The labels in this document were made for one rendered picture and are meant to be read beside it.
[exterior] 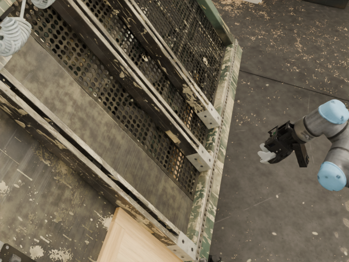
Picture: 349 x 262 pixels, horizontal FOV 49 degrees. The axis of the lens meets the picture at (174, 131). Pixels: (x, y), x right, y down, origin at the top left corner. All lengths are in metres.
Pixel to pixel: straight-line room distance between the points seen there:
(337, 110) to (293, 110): 2.45
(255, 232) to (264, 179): 0.46
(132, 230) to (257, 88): 2.58
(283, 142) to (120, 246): 0.64
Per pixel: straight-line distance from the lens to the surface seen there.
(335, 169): 1.12
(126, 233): 1.38
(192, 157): 1.78
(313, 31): 4.76
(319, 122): 1.20
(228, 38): 2.59
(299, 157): 1.33
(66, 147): 1.18
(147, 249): 1.45
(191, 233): 1.68
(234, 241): 2.71
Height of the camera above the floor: 2.38
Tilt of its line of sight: 48 degrees down
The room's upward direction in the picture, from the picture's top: 6 degrees clockwise
